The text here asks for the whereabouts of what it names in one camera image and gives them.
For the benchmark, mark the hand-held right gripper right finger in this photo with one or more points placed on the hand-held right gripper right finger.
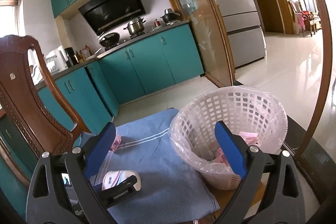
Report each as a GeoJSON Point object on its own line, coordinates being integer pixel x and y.
{"type": "Point", "coordinates": [231, 150]}

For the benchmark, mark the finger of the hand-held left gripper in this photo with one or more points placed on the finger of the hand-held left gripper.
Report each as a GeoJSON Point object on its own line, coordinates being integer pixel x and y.
{"type": "Point", "coordinates": [120, 192]}

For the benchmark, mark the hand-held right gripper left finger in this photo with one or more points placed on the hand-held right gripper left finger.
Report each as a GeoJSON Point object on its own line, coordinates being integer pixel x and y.
{"type": "Point", "coordinates": [102, 145]}

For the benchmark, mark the pink paper wrapper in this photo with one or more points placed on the pink paper wrapper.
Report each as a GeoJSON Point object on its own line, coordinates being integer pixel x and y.
{"type": "Point", "coordinates": [248, 137]}
{"type": "Point", "coordinates": [219, 157]}

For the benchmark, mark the pink cloth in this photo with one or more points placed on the pink cloth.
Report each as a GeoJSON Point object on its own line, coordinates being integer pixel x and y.
{"type": "Point", "coordinates": [116, 144]}

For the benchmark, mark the white sock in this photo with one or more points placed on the white sock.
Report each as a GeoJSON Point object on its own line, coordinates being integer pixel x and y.
{"type": "Point", "coordinates": [115, 178]}

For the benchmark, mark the white plastic lattice basket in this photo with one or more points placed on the white plastic lattice basket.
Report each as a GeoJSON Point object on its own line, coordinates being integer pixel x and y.
{"type": "Point", "coordinates": [231, 183]}

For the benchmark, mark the blue striped towel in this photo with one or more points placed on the blue striped towel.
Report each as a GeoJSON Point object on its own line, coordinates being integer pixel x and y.
{"type": "Point", "coordinates": [162, 174]}

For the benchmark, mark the teal base cabinet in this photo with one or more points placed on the teal base cabinet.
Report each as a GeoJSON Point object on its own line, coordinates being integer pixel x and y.
{"type": "Point", "coordinates": [157, 61]}
{"type": "Point", "coordinates": [78, 92]}

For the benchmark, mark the wood-rimmed dining table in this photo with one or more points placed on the wood-rimmed dining table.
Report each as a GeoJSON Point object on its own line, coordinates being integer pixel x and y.
{"type": "Point", "coordinates": [304, 140]}

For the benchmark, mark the carved wooden chair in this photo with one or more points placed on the carved wooden chair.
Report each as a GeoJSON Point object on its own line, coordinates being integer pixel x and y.
{"type": "Point", "coordinates": [23, 98]}

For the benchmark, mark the cooking oil bottle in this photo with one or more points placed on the cooking oil bottle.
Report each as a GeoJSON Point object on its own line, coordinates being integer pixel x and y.
{"type": "Point", "coordinates": [86, 53]}

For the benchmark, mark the black kettle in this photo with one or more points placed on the black kettle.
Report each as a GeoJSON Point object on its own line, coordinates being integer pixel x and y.
{"type": "Point", "coordinates": [71, 56]}

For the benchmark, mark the white countertop appliance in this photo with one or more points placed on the white countertop appliance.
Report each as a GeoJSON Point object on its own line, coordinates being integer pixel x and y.
{"type": "Point", "coordinates": [56, 61]}

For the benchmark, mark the black wok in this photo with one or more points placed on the black wok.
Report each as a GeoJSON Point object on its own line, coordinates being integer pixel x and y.
{"type": "Point", "coordinates": [110, 39]}

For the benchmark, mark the wood-framed glass partition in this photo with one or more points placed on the wood-framed glass partition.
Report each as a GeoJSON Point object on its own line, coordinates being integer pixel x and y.
{"type": "Point", "coordinates": [204, 37]}

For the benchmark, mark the silver refrigerator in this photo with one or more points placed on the silver refrigerator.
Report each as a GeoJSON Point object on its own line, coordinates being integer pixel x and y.
{"type": "Point", "coordinates": [241, 29]}

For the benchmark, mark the steel cooking pot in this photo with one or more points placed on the steel cooking pot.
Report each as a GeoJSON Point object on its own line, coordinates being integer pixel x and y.
{"type": "Point", "coordinates": [135, 27]}

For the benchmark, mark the black range hood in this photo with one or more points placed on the black range hood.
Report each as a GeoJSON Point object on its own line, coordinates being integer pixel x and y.
{"type": "Point", "coordinates": [113, 14]}

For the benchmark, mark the small red canister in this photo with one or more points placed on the small red canister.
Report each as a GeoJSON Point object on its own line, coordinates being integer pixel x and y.
{"type": "Point", "coordinates": [157, 23]}

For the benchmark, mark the black frying pan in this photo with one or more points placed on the black frying pan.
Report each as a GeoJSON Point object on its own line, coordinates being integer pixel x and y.
{"type": "Point", "coordinates": [169, 18]}

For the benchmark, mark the wooden chair with pink cloth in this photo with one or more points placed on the wooden chair with pink cloth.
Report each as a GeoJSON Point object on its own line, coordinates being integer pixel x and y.
{"type": "Point", "coordinates": [299, 19]}

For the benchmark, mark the brown wooden door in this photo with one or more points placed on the brown wooden door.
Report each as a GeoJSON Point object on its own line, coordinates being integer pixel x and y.
{"type": "Point", "coordinates": [265, 3]}

